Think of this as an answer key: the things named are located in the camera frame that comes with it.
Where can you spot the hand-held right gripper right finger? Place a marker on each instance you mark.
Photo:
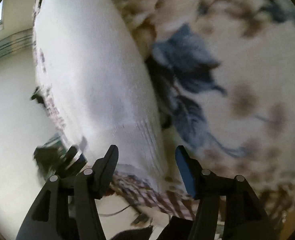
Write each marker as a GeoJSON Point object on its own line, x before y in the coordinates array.
{"type": "Point", "coordinates": [185, 170]}

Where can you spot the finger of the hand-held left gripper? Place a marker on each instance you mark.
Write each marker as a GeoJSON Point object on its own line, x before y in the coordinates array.
{"type": "Point", "coordinates": [72, 160]}

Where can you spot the floral bed blanket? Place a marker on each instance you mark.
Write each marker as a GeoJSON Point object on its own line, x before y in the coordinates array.
{"type": "Point", "coordinates": [237, 55]}

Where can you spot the green striped curtain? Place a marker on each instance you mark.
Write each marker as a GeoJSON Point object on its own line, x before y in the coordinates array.
{"type": "Point", "coordinates": [7, 46]}

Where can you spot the white knit sweater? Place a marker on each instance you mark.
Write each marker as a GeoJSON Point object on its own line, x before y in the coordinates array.
{"type": "Point", "coordinates": [87, 67]}

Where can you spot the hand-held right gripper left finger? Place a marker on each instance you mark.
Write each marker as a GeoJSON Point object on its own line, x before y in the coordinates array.
{"type": "Point", "coordinates": [107, 165]}

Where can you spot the person's legs in dark trousers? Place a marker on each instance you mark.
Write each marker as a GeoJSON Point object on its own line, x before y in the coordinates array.
{"type": "Point", "coordinates": [177, 230]}

